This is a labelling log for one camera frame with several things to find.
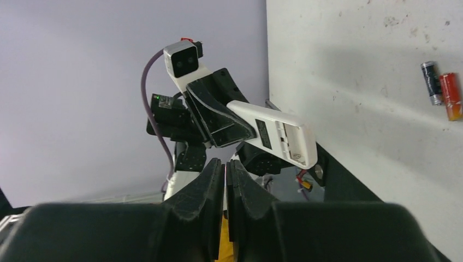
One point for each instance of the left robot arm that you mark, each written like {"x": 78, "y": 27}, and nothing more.
{"x": 189, "y": 123}

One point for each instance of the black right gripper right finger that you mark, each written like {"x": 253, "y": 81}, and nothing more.
{"x": 262, "y": 228}

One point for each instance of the red orange battery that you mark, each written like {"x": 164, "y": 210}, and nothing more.
{"x": 451, "y": 95}

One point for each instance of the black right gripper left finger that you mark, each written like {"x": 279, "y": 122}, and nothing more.
{"x": 185, "y": 227}

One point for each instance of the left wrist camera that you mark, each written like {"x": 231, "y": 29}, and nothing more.
{"x": 182, "y": 58}

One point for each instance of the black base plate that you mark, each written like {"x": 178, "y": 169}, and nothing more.
{"x": 343, "y": 180}

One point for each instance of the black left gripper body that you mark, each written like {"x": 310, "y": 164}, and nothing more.
{"x": 201, "y": 73}

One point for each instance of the black battery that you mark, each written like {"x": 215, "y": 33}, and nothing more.
{"x": 432, "y": 81}

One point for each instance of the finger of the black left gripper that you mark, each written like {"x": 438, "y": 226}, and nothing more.
{"x": 226, "y": 89}
{"x": 222, "y": 126}

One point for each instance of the white remote control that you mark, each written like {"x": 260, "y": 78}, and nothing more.
{"x": 280, "y": 134}

